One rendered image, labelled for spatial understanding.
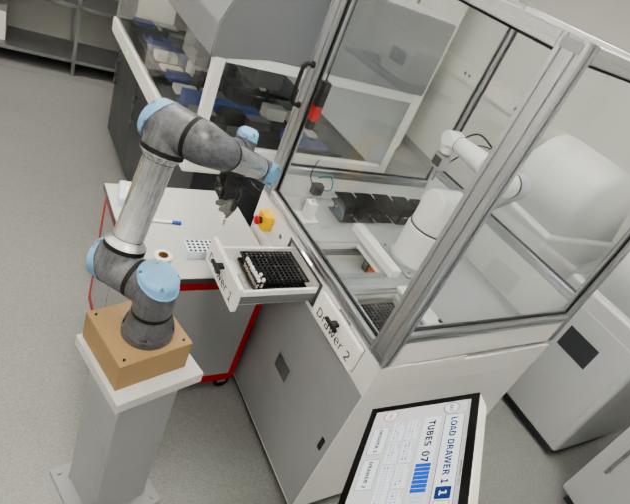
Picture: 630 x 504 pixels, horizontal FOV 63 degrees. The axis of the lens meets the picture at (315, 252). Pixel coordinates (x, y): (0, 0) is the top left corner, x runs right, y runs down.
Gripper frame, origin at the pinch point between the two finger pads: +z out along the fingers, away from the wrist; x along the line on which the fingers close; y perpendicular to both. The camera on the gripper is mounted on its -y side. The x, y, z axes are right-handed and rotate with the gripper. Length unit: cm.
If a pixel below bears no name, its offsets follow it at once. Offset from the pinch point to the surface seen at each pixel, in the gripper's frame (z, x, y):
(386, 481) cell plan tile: -8, 114, -1
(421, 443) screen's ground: -13, 110, -12
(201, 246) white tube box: 18.0, -2.3, 5.5
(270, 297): 10.9, 34.7, -8.6
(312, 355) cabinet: 30, 47, -28
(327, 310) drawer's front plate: 8, 45, -26
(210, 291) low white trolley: 29.9, 11.0, 2.3
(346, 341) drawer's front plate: 8, 60, -27
